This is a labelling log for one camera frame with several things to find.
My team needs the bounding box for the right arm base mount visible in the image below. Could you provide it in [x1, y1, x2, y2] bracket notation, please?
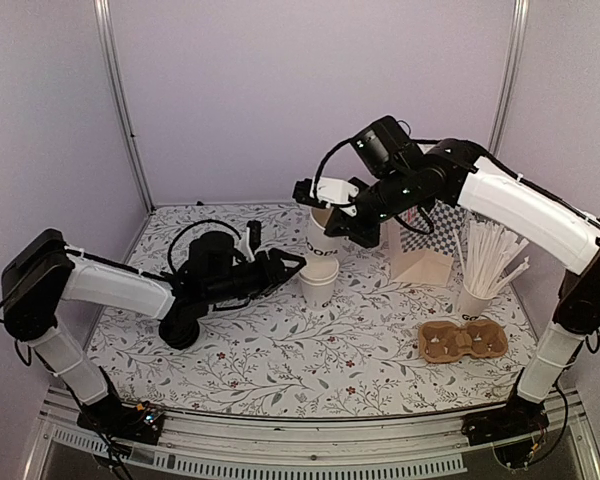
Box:
[461, 396, 549, 446]

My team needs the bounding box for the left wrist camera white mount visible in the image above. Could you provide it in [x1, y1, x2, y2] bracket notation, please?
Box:
[238, 220, 262, 263]

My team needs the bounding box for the stack of black cup lids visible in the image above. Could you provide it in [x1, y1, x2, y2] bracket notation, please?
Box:
[159, 310, 200, 350]

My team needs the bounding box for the white cup holding straws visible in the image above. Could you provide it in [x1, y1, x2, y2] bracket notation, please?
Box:
[455, 285, 494, 321]

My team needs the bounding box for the bundle of white wrapped straws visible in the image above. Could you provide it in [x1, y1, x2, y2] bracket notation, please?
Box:
[454, 219, 530, 299]

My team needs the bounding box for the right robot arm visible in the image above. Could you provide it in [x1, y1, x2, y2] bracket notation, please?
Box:
[310, 115, 600, 436]

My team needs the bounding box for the white paper coffee cup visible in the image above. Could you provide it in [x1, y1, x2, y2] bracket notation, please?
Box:
[306, 207, 340, 262]

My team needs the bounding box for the aluminium table edge rail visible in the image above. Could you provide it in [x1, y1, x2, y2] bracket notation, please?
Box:
[39, 388, 600, 478]

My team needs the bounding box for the floral patterned table mat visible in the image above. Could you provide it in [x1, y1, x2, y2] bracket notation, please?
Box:
[87, 202, 539, 420]

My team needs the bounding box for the aluminium frame post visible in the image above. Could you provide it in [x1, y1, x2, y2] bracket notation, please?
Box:
[93, 0, 155, 214]
[488, 0, 530, 155]

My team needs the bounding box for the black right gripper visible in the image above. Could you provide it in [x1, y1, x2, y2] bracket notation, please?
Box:
[324, 167, 418, 248]

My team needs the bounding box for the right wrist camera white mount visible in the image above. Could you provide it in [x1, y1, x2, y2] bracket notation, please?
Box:
[292, 177, 359, 217]

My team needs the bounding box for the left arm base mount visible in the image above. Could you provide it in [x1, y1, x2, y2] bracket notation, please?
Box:
[77, 397, 165, 445]

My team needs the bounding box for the stack of white paper cups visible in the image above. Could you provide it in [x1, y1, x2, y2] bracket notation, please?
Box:
[299, 257, 339, 310]

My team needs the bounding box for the brown cardboard cup carrier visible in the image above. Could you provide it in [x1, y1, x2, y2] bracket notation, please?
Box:
[418, 319, 508, 364]

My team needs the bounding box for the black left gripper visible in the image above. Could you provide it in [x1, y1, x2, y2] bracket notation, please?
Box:
[204, 247, 305, 306]

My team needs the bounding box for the right aluminium frame post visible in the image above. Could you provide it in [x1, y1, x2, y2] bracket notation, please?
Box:
[488, 0, 530, 155]

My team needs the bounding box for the left aluminium frame post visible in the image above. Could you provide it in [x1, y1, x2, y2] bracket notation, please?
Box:
[93, 0, 155, 214]

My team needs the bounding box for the checkered paper takeout bag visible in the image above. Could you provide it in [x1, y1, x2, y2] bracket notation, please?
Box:
[387, 201, 467, 287]

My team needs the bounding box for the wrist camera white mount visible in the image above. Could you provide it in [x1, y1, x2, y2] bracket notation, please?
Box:
[292, 177, 359, 217]
[238, 220, 262, 263]

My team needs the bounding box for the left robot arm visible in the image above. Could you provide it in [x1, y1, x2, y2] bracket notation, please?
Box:
[0, 220, 306, 434]

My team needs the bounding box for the grey slotted cable duct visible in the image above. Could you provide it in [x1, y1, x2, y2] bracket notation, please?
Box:
[49, 427, 469, 476]

